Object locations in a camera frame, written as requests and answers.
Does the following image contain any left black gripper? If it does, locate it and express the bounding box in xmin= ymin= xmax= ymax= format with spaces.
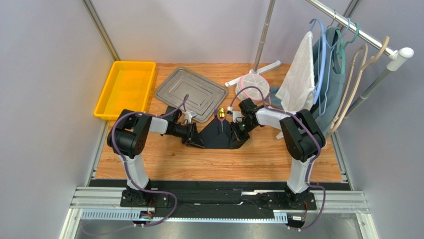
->
xmin=170 ymin=121 xmax=205 ymax=149

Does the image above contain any black paper napkin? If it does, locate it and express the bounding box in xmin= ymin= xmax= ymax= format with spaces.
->
xmin=200 ymin=119 xmax=246 ymax=149

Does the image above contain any gold iridescent spoon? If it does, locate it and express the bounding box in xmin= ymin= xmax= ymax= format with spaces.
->
xmin=217 ymin=108 xmax=226 ymax=132

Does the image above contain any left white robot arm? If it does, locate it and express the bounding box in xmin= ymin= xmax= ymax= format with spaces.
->
xmin=106 ymin=107 xmax=206 ymax=207

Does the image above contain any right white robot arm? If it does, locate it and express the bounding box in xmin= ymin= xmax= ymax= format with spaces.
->
xmin=227 ymin=99 xmax=325 ymax=208

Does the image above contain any silver metal tray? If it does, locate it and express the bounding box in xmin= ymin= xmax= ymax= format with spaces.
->
xmin=155 ymin=67 xmax=228 ymax=123

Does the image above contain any pink white round container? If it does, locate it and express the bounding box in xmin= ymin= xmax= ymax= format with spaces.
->
xmin=235 ymin=73 xmax=270 ymax=103

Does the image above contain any white towel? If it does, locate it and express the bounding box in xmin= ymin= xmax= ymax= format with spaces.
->
xmin=272 ymin=31 xmax=315 ymax=112

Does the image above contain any yellow plastic bin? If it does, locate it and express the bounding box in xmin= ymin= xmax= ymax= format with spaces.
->
xmin=93 ymin=61 xmax=157 ymax=120

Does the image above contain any blue clothes hanger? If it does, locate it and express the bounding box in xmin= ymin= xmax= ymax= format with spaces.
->
xmin=310 ymin=17 xmax=351 ymax=116

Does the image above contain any beige clothes hanger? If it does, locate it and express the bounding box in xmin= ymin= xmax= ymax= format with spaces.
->
xmin=326 ymin=44 xmax=368 ymax=137
xmin=331 ymin=35 xmax=391 ymax=133

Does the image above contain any teal grey garment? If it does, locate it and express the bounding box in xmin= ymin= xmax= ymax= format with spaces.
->
xmin=270 ymin=27 xmax=346 ymax=133

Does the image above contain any green clothes hanger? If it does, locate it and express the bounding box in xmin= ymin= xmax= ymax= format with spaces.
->
xmin=336 ymin=22 xmax=360 ymax=74

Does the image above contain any metal clothes rack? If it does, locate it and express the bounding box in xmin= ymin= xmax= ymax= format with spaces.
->
xmin=225 ymin=0 xmax=415 ymax=172

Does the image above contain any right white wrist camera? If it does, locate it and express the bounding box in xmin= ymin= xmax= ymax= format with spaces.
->
xmin=227 ymin=106 xmax=242 ymax=123

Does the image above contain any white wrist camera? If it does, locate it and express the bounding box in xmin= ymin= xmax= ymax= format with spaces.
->
xmin=227 ymin=106 xmax=242 ymax=123
xmin=183 ymin=111 xmax=198 ymax=124

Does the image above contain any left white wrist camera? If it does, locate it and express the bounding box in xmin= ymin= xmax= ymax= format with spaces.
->
xmin=183 ymin=111 xmax=198 ymax=124

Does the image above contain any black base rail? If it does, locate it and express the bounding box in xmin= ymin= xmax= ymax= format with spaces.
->
xmin=88 ymin=179 xmax=350 ymax=219

